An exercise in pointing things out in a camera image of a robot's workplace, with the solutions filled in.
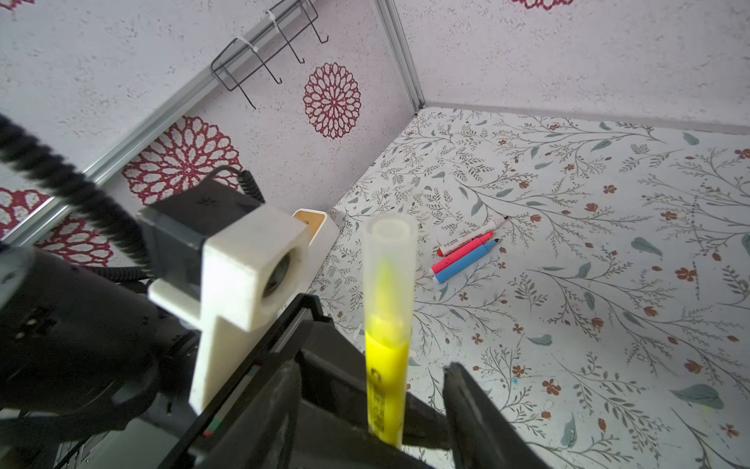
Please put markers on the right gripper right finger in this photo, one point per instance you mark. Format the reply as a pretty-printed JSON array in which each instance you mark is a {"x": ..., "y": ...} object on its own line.
[{"x": 479, "y": 436}]

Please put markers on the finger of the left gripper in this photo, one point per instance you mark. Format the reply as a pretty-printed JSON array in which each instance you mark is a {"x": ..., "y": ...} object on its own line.
[
  {"x": 302, "y": 306},
  {"x": 334, "y": 379}
]

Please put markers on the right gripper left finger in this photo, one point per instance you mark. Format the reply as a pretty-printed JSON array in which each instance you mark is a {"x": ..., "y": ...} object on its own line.
[{"x": 263, "y": 436}]

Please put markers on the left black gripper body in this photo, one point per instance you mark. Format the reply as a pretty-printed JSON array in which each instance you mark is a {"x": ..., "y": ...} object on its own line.
[{"x": 83, "y": 355}]

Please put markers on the yellow highlighter pen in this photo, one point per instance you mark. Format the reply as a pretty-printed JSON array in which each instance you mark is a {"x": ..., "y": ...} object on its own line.
[{"x": 386, "y": 376}]

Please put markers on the translucent highlighter cap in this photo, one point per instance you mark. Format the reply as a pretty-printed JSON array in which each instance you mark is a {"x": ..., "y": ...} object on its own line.
[{"x": 389, "y": 255}]

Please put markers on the blue marker pen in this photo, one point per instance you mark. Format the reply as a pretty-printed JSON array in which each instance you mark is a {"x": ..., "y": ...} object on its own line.
[{"x": 465, "y": 261}]

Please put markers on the pink marker pen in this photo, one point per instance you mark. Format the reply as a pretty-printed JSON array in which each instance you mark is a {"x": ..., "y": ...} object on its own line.
[{"x": 461, "y": 252}]

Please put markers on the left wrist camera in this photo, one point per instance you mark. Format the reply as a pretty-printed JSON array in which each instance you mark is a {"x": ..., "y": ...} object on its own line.
[{"x": 224, "y": 263}]

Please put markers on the black wire wall rack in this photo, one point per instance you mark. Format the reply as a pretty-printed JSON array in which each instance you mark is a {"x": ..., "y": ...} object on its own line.
[{"x": 250, "y": 54}]

